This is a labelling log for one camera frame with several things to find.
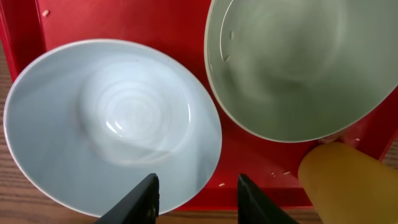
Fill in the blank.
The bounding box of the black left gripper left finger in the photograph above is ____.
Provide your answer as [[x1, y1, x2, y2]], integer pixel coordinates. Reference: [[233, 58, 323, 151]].
[[94, 173, 160, 224]]

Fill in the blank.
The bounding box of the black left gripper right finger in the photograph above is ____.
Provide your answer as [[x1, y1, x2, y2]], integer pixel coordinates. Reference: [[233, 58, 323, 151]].
[[237, 174, 298, 224]]

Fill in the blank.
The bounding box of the light blue bowl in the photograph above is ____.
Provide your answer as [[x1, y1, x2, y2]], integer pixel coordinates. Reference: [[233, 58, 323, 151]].
[[3, 39, 222, 217]]

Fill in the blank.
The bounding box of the red serving tray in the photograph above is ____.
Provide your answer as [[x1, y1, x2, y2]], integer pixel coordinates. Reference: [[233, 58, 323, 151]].
[[0, 0, 398, 212]]

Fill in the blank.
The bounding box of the mint green bowl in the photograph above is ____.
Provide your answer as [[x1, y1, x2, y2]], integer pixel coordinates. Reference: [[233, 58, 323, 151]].
[[204, 0, 397, 142]]

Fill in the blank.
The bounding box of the yellow plastic cup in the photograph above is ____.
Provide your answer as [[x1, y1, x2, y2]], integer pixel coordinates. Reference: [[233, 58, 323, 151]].
[[298, 142, 397, 224]]

